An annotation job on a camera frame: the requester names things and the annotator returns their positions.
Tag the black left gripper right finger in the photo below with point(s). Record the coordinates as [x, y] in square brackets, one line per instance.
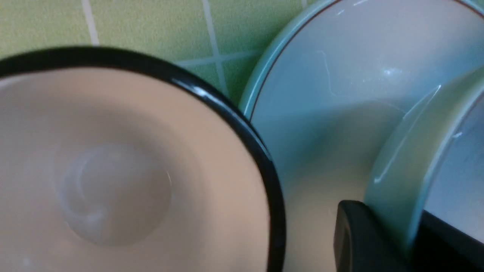
[440, 247]

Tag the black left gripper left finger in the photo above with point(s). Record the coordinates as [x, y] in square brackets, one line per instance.
[361, 244]

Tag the pale blue plain plate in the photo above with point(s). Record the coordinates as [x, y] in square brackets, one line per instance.
[330, 89]

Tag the light green checkered tablecloth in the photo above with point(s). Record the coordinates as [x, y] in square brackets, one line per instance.
[218, 40]

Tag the white cup black rim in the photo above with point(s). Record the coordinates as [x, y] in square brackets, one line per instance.
[117, 161]

